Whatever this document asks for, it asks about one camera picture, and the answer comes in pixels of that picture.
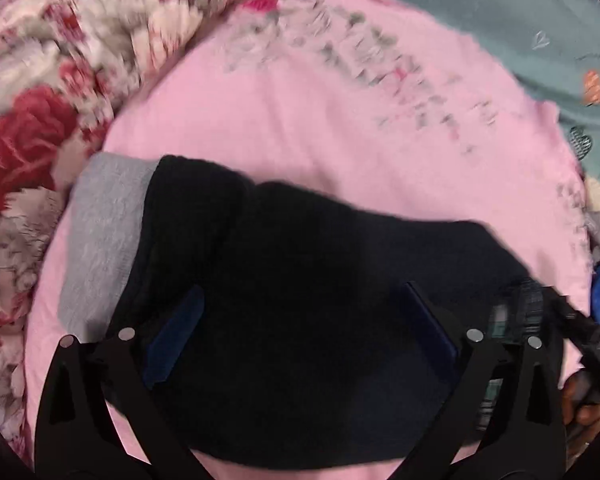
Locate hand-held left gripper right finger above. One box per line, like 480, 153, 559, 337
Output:
390, 281, 568, 480

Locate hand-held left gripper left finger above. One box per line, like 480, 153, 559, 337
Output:
33, 284, 207, 480

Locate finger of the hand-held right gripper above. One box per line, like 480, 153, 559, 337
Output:
540, 285, 600, 358

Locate dark navy pants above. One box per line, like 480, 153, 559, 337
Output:
102, 155, 556, 471

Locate person's right hand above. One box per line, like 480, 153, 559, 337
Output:
561, 374, 600, 429

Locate plaid cloth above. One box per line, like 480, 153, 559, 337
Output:
480, 280, 548, 433

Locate grey folded cloth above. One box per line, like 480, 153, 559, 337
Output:
57, 152, 161, 331

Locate red floral blanket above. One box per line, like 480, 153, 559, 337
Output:
0, 0, 276, 471

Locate pink printed blanket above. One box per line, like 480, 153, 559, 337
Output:
22, 0, 596, 480

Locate teal printed bed sheet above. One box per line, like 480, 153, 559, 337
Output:
340, 0, 600, 186

